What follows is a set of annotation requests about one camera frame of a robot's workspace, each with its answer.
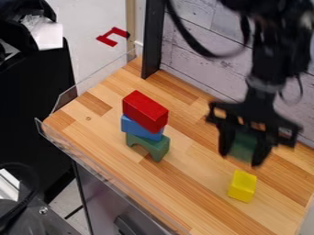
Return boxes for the black post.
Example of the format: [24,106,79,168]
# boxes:
[140,0,167,80]

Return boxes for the yellow block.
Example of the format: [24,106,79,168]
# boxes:
[227,169,259,204]

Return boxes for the green arch block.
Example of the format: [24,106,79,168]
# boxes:
[125,132,173,162]

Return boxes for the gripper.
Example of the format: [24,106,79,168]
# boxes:
[205,85,305,168]

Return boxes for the red block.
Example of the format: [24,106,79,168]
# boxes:
[121,89,171,134]

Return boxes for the blue block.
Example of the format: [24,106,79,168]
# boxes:
[119,115,166,142]

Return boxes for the green cube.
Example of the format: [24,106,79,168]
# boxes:
[228,130,261,163]

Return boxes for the red bracket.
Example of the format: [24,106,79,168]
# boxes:
[94,26,130,48]

